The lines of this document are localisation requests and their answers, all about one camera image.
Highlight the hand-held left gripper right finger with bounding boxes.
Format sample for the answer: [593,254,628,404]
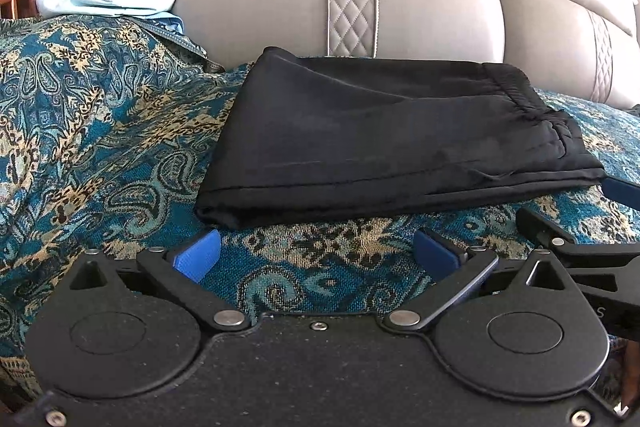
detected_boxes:
[381,229,577,334]

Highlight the teal paisley patterned blanket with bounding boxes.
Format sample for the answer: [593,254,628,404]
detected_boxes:
[0,14,640,408]

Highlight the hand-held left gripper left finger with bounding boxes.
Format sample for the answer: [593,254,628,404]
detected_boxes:
[65,229,252,334]

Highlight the black pants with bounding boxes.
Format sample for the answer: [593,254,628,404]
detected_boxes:
[194,47,609,230]

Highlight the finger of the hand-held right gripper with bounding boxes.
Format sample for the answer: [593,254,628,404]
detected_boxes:
[601,176,640,210]
[515,206,640,259]

